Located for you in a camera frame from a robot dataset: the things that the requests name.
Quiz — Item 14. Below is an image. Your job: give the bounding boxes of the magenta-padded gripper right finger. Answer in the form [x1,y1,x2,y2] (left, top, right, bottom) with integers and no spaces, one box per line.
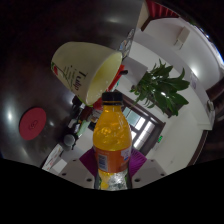
[125,148,167,190]

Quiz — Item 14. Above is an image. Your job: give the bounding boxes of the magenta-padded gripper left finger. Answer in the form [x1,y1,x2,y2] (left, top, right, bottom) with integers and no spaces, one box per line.
[58,147,99,190]

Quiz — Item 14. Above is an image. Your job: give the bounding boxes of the orange drink bottle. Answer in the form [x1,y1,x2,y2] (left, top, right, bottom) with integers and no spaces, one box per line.
[92,91,133,191]

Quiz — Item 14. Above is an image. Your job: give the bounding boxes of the printed paper leaflet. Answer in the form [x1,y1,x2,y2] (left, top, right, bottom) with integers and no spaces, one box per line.
[41,143,64,173]

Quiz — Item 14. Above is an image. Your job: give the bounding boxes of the black twin round speaker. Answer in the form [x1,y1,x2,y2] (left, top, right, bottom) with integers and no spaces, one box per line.
[63,133,78,148]

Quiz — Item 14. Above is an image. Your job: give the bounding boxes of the dark wooden glazed door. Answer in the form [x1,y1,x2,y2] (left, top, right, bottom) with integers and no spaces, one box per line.
[121,96,167,153]

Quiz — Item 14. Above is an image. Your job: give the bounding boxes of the green cloth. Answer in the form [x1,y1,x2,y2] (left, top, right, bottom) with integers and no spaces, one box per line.
[77,119,91,138]

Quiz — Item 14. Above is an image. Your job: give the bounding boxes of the flat round red coaster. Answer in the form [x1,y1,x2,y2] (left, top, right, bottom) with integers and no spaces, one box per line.
[18,107,48,141]

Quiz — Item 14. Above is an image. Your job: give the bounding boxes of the small potted green plant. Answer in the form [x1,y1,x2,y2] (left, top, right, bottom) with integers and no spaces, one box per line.
[128,59,192,118]

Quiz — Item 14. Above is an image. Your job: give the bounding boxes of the round stickers group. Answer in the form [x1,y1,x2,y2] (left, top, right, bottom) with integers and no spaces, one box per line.
[118,28,136,61]

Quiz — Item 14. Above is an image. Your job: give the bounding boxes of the red carpeted stairs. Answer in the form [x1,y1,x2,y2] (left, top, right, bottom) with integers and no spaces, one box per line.
[144,0,181,20]

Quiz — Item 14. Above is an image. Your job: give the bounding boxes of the cream mug with green handle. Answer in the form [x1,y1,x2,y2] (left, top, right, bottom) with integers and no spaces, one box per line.
[50,41,124,107]

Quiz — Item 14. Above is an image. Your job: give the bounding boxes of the white wall box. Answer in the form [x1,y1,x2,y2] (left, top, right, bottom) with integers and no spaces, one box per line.
[173,25,192,51]

